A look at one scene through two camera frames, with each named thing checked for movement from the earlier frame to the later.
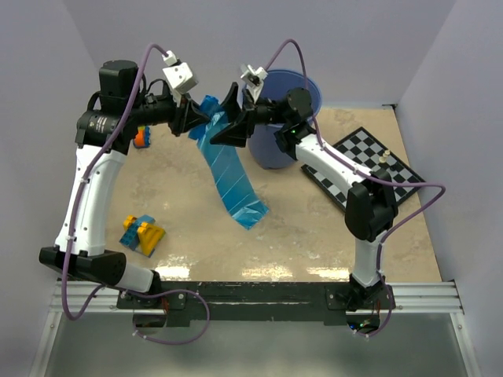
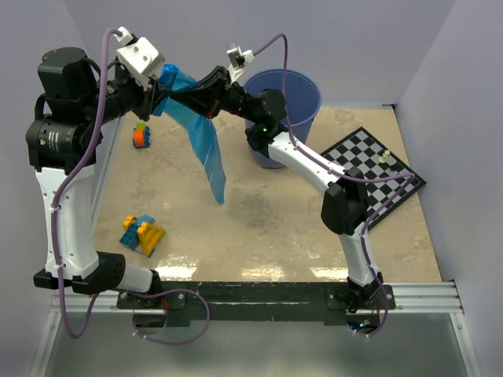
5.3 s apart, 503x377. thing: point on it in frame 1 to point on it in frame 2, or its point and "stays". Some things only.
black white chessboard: (365, 151) stays
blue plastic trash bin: (262, 136) stays
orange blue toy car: (142, 139) stays
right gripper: (236, 133) to (210, 97)
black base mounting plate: (251, 304) stays
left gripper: (196, 115) to (148, 99)
